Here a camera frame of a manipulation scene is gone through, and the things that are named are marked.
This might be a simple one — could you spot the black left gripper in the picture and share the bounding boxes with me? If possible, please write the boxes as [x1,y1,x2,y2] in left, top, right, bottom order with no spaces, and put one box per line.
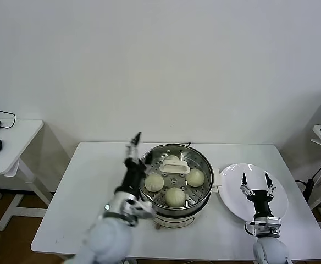
[115,131,154,196]

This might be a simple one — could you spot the white side table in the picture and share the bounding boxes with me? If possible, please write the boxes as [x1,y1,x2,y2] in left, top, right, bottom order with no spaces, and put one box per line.
[0,118,54,232]

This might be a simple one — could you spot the black power adapter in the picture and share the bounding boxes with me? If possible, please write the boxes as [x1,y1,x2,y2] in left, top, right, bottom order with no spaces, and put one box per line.
[303,178,317,206]

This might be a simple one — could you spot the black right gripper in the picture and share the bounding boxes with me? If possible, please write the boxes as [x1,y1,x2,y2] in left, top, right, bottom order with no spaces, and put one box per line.
[239,172,278,219]

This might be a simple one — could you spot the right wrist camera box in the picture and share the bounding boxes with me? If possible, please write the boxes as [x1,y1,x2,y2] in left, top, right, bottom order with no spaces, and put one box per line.
[250,217,282,238]

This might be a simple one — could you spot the round glass lid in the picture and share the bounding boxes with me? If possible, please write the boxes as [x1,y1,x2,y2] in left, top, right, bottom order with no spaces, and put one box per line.
[140,145,212,204]

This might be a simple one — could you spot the white round plate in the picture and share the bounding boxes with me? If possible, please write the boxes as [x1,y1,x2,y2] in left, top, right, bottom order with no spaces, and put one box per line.
[219,163,290,226]

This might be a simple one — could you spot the white steamed baozi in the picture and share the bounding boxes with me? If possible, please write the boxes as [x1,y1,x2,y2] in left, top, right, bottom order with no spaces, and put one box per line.
[165,187,186,208]
[145,174,164,193]
[164,155,180,166]
[186,168,206,188]

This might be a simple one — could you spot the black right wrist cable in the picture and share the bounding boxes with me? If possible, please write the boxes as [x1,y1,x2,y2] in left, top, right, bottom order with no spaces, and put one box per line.
[244,221,257,235]

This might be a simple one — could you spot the black laptop cable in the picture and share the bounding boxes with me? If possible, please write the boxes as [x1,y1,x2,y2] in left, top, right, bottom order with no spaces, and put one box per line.
[0,110,17,129]

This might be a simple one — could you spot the perforated steel steamer basket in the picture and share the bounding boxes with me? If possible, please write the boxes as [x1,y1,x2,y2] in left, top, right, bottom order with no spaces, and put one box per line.
[136,143,215,218]

